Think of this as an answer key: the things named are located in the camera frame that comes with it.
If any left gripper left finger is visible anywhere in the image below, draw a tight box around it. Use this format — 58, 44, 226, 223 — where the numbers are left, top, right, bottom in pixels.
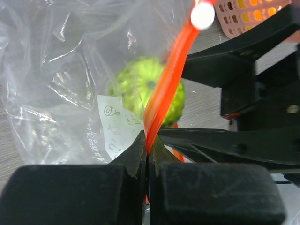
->
108, 130, 147, 177

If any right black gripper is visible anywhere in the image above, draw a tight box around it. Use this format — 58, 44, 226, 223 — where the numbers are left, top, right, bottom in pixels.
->
158, 4, 300, 186

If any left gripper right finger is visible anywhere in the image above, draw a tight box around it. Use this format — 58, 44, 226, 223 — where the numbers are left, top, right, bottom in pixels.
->
149, 136, 180, 176

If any green toy custard apple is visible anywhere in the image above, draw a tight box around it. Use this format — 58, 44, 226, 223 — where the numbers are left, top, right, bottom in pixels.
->
108, 57, 185, 127

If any pink plastic basket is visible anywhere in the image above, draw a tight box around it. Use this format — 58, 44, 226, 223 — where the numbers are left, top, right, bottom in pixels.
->
215, 0, 298, 39

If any clear orange zip top bag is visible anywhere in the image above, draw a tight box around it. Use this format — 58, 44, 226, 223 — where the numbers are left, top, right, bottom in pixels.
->
0, 0, 218, 204

